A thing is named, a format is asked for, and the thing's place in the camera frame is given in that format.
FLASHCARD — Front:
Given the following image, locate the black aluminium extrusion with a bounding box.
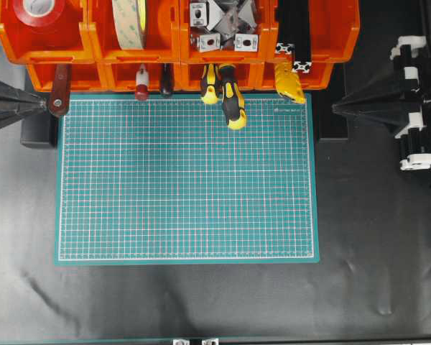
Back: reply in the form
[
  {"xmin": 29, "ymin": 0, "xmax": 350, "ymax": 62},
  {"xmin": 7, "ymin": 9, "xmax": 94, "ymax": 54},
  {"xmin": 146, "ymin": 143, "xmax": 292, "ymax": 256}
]
[
  {"xmin": 275, "ymin": 0, "xmax": 295, "ymax": 55},
  {"xmin": 291, "ymin": 0, "xmax": 312, "ymax": 73}
]

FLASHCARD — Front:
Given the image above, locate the silver bracket bottom edge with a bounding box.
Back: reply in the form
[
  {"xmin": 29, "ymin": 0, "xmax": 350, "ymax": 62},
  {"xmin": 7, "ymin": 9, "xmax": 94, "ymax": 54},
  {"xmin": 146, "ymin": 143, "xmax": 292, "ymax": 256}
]
[{"xmin": 172, "ymin": 338, "xmax": 219, "ymax": 345}]

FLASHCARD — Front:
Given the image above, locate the white glue bottle red cap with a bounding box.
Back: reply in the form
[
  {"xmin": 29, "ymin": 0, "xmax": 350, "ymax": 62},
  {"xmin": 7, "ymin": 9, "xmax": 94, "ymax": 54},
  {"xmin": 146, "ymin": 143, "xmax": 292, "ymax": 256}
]
[{"xmin": 134, "ymin": 64, "xmax": 149, "ymax": 101}]

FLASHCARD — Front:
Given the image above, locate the brown wooden tool handle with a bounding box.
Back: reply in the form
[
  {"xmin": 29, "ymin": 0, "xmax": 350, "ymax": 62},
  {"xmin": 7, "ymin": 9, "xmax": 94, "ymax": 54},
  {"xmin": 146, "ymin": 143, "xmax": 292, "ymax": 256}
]
[{"xmin": 47, "ymin": 64, "xmax": 72, "ymax": 118}]

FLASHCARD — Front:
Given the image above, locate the orange lower bin far-right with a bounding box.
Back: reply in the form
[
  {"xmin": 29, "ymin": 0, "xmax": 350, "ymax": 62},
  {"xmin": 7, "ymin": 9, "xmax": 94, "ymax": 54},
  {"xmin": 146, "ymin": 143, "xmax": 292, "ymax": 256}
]
[{"xmin": 254, "ymin": 63, "xmax": 334, "ymax": 91}]

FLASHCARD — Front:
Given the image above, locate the silver corner bracket upper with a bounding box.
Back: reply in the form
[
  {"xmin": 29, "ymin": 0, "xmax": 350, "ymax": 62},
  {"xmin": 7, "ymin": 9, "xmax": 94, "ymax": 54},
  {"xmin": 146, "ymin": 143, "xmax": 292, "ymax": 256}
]
[{"xmin": 190, "ymin": 0, "xmax": 225, "ymax": 31}]

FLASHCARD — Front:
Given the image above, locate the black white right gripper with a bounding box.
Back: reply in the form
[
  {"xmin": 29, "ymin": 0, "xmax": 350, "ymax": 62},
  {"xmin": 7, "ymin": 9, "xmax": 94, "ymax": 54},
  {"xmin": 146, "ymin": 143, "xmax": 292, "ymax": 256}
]
[{"xmin": 333, "ymin": 35, "xmax": 431, "ymax": 189}]

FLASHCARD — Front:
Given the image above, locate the orange upper bin centre-left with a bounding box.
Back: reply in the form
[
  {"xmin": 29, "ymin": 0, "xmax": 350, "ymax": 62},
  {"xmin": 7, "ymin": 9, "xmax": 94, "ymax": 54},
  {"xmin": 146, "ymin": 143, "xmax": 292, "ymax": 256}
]
[{"xmin": 88, "ymin": 1, "xmax": 180, "ymax": 63}]

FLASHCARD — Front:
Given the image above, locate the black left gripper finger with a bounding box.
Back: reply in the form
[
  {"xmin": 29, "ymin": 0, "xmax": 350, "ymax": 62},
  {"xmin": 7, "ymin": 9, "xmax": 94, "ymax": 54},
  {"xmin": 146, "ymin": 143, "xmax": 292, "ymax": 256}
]
[{"xmin": 0, "ymin": 81, "xmax": 47, "ymax": 129}]

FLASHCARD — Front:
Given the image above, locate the orange upper bin far-left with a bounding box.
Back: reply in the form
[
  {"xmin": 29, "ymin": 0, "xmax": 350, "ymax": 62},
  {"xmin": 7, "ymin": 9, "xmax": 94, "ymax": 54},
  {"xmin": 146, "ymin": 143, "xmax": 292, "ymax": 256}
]
[{"xmin": 0, "ymin": 1, "xmax": 94, "ymax": 65}]

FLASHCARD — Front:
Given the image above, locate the orange bin centre-right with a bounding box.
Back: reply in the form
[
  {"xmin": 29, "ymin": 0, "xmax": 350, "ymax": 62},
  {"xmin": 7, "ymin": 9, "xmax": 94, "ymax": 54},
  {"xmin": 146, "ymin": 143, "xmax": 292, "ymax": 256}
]
[
  {"xmin": 177, "ymin": 63, "xmax": 264, "ymax": 92},
  {"xmin": 178, "ymin": 1, "xmax": 273, "ymax": 64}
]

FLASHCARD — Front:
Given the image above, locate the silver corner bracket lower-right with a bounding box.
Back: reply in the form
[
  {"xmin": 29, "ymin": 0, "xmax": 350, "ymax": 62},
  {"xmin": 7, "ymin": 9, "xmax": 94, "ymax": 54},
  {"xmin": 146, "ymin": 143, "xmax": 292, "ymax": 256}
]
[{"xmin": 233, "ymin": 33, "xmax": 259, "ymax": 52}]

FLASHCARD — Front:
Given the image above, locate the orange lower bin far-left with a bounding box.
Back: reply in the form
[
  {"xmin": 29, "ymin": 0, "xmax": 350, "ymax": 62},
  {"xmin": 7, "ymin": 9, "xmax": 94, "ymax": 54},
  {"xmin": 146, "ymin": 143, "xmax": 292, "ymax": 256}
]
[{"xmin": 27, "ymin": 63, "xmax": 108, "ymax": 93}]

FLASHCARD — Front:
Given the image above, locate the black aluminium extrusion left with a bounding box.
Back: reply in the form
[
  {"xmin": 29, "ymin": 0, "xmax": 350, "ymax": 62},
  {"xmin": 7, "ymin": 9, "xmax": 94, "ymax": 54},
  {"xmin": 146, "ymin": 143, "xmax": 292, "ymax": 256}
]
[{"xmin": 275, "ymin": 0, "xmax": 295, "ymax": 55}]

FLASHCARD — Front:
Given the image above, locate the black rack base left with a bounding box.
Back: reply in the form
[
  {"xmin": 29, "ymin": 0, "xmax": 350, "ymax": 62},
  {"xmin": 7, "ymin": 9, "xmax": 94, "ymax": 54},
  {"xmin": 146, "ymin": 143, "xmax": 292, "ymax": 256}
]
[{"xmin": 20, "ymin": 111, "xmax": 59, "ymax": 150}]

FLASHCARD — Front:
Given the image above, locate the silver corner bracket lower-left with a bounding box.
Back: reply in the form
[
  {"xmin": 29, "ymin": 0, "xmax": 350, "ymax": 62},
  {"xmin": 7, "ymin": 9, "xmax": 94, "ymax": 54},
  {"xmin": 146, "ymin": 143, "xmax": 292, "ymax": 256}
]
[{"xmin": 190, "ymin": 33, "xmax": 221, "ymax": 53}]

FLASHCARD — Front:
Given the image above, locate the yellow utility knife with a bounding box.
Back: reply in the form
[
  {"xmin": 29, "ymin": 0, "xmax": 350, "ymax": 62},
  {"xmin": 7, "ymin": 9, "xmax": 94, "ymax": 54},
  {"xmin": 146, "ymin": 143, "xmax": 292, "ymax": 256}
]
[{"xmin": 274, "ymin": 62, "xmax": 306, "ymax": 104}]

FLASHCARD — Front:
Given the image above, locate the orange lower bin centre-right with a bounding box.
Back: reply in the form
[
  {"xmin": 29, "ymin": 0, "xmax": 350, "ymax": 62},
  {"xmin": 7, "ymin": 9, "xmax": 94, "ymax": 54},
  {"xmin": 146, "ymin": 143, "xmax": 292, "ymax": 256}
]
[{"xmin": 177, "ymin": 63, "xmax": 264, "ymax": 92}]

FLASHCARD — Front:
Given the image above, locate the orange upper bin far-right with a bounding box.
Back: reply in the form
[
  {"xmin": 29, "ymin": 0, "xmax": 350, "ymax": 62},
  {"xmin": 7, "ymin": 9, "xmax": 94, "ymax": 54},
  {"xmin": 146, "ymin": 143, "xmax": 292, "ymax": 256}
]
[{"xmin": 266, "ymin": 1, "xmax": 361, "ymax": 64}]

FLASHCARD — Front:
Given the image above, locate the black aluminium extrusion right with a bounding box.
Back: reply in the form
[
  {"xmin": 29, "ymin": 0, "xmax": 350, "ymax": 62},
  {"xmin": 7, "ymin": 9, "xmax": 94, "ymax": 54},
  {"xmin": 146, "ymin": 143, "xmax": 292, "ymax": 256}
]
[{"xmin": 291, "ymin": 0, "xmax": 312, "ymax": 73}]

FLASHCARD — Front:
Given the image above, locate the orange upper bin centre-right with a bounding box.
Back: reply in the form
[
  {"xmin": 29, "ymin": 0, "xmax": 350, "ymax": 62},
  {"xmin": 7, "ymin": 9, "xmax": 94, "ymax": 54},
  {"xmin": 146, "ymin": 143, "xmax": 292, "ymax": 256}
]
[{"xmin": 178, "ymin": 1, "xmax": 273, "ymax": 64}]

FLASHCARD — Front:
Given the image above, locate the small yellow black screwdriver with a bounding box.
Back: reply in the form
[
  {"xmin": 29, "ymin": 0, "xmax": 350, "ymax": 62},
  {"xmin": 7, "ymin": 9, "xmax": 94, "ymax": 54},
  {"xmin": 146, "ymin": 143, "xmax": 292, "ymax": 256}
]
[{"xmin": 200, "ymin": 64, "xmax": 220, "ymax": 104}]

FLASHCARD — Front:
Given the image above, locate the orange bin centre-left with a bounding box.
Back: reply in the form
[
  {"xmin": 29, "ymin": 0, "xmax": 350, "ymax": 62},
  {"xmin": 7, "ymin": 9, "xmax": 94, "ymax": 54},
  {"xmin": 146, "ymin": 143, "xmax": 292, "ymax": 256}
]
[
  {"xmin": 97, "ymin": 63, "xmax": 183, "ymax": 92},
  {"xmin": 88, "ymin": 1, "xmax": 180, "ymax": 63}
]

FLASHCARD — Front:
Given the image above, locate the orange lower bin centre-left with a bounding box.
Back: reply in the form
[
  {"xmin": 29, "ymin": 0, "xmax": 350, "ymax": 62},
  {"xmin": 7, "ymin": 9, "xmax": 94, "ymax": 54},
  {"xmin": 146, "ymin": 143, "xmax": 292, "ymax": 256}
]
[{"xmin": 97, "ymin": 63, "xmax": 183, "ymax": 92}]

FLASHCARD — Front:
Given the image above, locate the orange bin far-left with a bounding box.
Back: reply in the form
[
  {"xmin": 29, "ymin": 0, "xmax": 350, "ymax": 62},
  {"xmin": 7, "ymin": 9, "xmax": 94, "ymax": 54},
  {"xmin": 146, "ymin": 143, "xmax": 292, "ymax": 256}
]
[
  {"xmin": 27, "ymin": 63, "xmax": 108, "ymax": 93},
  {"xmin": 0, "ymin": 1, "xmax": 94, "ymax": 65}
]

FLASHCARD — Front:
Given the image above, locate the large yellow black screwdriver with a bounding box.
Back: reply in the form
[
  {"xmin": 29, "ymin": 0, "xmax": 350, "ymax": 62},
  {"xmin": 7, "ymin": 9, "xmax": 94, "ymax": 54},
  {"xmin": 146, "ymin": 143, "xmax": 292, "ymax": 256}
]
[{"xmin": 218, "ymin": 64, "xmax": 247, "ymax": 130}]

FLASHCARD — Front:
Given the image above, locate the red vinyl tape roll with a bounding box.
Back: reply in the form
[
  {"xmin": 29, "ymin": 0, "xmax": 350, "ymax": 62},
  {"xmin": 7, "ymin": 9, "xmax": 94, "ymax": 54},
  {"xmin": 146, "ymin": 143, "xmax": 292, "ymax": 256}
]
[{"xmin": 12, "ymin": 0, "xmax": 66, "ymax": 27}]

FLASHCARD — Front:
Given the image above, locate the black rack base right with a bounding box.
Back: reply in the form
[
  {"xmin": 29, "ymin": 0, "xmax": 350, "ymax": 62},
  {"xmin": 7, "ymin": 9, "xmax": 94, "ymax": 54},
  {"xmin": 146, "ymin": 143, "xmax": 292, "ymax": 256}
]
[{"xmin": 312, "ymin": 64, "xmax": 348, "ymax": 143}]

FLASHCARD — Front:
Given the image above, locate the dark brown tool handle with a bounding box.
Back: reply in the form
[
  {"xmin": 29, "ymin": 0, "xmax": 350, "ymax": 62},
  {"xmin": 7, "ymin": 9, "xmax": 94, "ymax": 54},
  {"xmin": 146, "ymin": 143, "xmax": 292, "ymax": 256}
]
[{"xmin": 159, "ymin": 63, "xmax": 174, "ymax": 98}]

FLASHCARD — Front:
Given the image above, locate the orange bin far-right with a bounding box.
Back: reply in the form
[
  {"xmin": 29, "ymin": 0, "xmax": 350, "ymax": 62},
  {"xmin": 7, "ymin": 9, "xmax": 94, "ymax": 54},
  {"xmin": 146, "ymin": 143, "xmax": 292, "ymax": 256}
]
[
  {"xmin": 254, "ymin": 63, "xmax": 334, "ymax": 91},
  {"xmin": 266, "ymin": 1, "xmax": 361, "ymax": 64}
]

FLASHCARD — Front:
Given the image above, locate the black rack base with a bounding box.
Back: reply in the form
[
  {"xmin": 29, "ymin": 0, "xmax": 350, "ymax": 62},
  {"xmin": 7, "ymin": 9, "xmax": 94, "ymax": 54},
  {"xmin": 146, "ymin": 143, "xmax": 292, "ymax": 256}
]
[
  {"xmin": 312, "ymin": 64, "xmax": 348, "ymax": 143},
  {"xmin": 20, "ymin": 111, "xmax": 59, "ymax": 150}
]

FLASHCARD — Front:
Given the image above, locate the green grid cutting mat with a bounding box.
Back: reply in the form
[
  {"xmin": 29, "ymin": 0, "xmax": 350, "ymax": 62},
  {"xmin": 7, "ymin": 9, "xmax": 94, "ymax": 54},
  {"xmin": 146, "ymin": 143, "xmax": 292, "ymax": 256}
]
[{"xmin": 55, "ymin": 93, "xmax": 320, "ymax": 266}]

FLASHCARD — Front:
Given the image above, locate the beige double-sided tape roll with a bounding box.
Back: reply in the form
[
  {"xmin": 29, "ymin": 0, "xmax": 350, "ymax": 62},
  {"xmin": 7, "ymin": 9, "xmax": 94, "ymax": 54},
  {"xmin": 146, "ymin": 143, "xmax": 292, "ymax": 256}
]
[{"xmin": 111, "ymin": 0, "xmax": 147, "ymax": 50}]

